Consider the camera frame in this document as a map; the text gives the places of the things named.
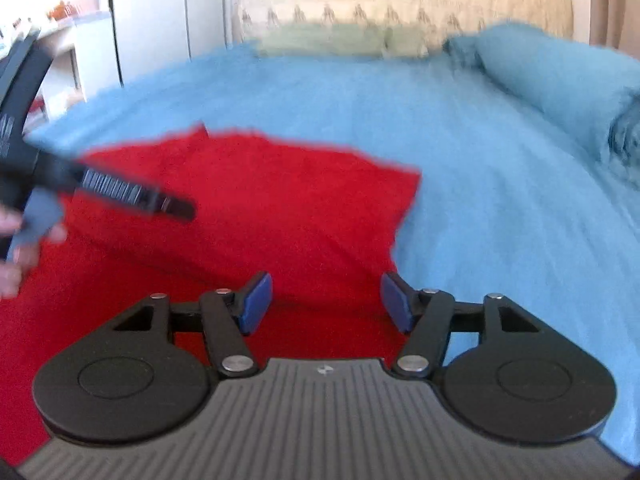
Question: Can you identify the red long-sleeve sweater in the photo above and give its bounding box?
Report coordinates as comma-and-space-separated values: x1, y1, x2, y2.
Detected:
1, 126, 421, 464

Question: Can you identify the person's left hand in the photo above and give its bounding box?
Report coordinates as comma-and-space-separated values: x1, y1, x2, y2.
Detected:
0, 206, 41, 299

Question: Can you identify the white shelf unit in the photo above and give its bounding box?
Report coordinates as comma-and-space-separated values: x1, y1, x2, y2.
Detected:
0, 8, 122, 126

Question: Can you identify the orange toy on shelf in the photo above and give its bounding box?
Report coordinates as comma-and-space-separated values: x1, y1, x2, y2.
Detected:
47, 1, 78, 22

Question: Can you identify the blue bed sheet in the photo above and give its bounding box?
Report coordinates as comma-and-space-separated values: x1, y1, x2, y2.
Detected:
35, 47, 639, 460

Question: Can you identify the white wardrobe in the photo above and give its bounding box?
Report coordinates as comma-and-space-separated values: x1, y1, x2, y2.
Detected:
108, 0, 229, 86

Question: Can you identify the folded blue duvet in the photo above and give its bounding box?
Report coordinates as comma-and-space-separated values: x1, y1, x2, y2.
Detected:
444, 22, 639, 186

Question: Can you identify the green pillow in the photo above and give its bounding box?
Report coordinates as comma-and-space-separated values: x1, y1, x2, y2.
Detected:
255, 23, 442, 58

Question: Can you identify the beige curtain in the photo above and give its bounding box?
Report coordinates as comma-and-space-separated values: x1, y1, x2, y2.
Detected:
589, 0, 640, 58

